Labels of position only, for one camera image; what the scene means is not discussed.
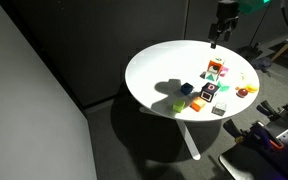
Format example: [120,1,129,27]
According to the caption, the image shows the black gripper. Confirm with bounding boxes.
[209,13,240,50]

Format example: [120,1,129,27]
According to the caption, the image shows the orange plush number cube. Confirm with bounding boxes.
[207,57,226,75]

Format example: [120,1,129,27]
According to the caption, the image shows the black letter D plush cube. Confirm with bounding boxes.
[199,82,218,104]

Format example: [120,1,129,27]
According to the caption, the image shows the black tripod stand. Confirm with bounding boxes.
[238,3,272,60]

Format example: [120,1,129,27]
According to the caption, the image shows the pink plastic block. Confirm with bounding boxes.
[220,66,230,78]

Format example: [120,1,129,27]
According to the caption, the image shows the teal green cover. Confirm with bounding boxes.
[238,0,272,16]

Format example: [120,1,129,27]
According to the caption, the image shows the dark bag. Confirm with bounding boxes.
[250,56,274,73]

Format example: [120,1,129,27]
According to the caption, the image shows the green plastic block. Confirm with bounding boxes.
[216,81,231,92]

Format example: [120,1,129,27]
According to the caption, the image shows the red round toy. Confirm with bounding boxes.
[235,87,249,99]

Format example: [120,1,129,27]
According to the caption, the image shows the yellow toy piece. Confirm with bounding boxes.
[245,83,260,94]

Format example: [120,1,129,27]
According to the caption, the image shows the grey cube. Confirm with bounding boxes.
[211,102,228,117]

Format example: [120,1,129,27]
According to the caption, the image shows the lime green cube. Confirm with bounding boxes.
[171,99,187,113]

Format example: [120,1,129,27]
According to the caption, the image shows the black spring clamp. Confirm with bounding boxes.
[256,99,284,121]

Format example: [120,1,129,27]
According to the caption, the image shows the purple clamp with orange tips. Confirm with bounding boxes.
[222,118,285,150]

